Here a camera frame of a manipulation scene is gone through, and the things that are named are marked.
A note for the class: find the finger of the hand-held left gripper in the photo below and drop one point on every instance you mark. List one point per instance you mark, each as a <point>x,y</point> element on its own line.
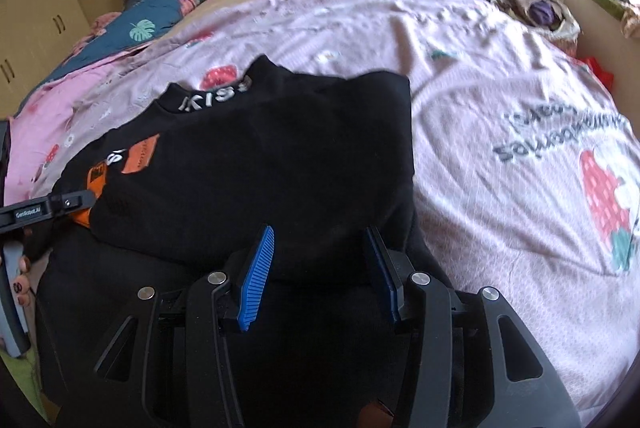
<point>72,201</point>

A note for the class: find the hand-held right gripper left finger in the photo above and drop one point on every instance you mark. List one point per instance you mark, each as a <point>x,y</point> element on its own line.
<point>257,273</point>

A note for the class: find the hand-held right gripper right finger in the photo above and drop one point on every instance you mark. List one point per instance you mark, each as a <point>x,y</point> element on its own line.
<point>382,273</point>

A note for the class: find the black sweater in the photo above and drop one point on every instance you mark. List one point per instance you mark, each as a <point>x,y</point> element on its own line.
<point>250,158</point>

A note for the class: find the person's left hand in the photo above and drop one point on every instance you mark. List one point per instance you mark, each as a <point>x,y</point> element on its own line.
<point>24,268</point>

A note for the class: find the person's right hand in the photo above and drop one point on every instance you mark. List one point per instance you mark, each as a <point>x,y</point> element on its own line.
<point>376,413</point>

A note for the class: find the pink floral quilt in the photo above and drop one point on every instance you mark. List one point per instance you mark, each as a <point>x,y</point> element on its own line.
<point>65,108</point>

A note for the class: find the lilac strawberry print quilt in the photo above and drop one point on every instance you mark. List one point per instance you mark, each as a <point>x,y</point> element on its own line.
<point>500,208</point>

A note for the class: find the blue leaf print quilt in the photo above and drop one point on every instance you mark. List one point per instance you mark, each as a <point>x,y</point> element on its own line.
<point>140,28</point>

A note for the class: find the cream wardrobe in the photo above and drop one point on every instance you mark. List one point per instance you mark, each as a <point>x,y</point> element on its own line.
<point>35,8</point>

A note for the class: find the red plastic bag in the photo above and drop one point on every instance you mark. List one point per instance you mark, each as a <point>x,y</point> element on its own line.
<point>600,73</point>

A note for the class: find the floral bag with purple cloth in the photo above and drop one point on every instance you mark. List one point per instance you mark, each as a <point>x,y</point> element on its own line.
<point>540,15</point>

